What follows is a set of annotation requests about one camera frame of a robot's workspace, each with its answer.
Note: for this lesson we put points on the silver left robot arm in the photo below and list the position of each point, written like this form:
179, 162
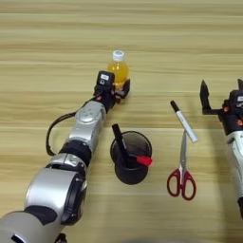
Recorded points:
63, 190

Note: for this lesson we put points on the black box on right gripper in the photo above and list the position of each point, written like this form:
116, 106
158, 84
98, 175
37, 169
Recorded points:
237, 98

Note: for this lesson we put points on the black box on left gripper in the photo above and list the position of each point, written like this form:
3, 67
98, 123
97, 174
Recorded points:
105, 80

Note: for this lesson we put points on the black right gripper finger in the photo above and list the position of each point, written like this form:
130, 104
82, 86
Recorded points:
205, 98
240, 84

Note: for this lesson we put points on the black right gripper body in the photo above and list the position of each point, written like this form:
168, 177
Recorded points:
233, 118

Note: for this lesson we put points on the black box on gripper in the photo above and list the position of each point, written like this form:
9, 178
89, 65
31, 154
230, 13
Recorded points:
105, 80
237, 98

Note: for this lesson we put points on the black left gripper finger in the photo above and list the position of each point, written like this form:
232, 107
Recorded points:
126, 89

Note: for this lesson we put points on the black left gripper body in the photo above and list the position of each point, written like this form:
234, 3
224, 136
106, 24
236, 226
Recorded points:
107, 98

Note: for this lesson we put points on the black marker pen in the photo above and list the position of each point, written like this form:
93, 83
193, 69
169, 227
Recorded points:
119, 139

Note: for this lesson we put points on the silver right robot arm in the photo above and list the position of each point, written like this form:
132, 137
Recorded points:
236, 164

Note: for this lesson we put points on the black mesh pen holder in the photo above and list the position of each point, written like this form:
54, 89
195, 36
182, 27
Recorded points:
129, 175

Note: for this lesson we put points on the red capped marker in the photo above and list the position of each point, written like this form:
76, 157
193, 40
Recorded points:
144, 160

